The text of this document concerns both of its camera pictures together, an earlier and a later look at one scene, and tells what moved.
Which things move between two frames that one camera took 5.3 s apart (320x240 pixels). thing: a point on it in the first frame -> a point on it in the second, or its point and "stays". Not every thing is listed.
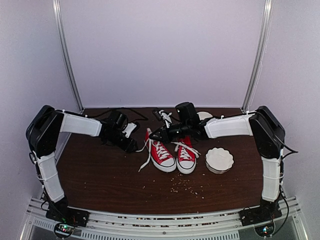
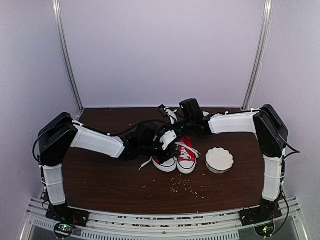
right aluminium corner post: x=267 y=14 stays
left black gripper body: x=115 y=139 -> x=148 y=151
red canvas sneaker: x=187 y=156 stays
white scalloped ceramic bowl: x=218 y=160 stays
